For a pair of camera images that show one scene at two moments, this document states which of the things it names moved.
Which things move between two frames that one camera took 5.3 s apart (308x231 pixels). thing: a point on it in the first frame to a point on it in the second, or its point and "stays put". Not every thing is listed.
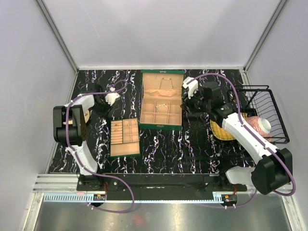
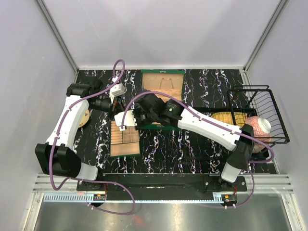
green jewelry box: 161,99 stays put
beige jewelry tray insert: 124,137 stays put
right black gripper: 187,104 to 135,112
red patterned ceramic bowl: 262,125 stays put
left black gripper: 104,113 to 118,106
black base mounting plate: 158,182 stays put
